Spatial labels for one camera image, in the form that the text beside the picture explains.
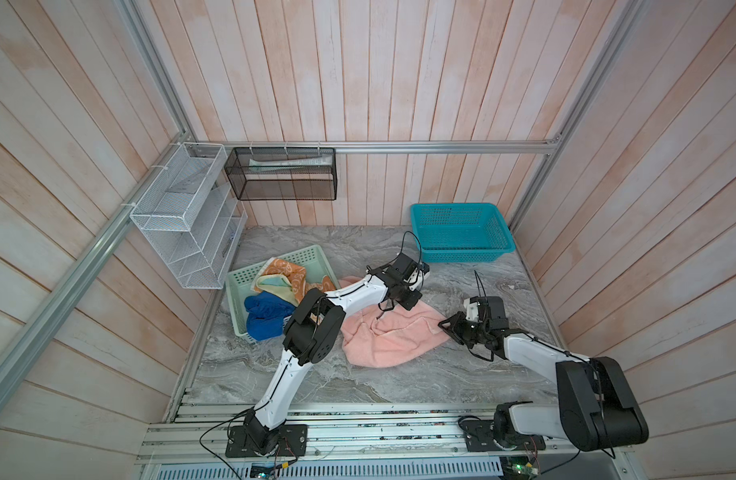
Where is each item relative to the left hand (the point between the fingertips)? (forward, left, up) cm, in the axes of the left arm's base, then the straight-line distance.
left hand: (413, 301), depth 96 cm
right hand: (-8, -8, 0) cm, 11 cm away
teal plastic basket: (+34, -23, -2) cm, 41 cm away
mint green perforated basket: (+8, +59, -1) cm, 59 cm away
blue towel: (-6, +47, +2) cm, 47 cm away
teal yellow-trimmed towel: (+3, +44, +4) cm, 45 cm away
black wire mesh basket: (+40, +45, +22) cm, 64 cm away
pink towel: (-12, +12, -2) cm, 17 cm away
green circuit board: (-44, -21, -3) cm, 49 cm away
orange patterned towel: (+8, +39, +3) cm, 40 cm away
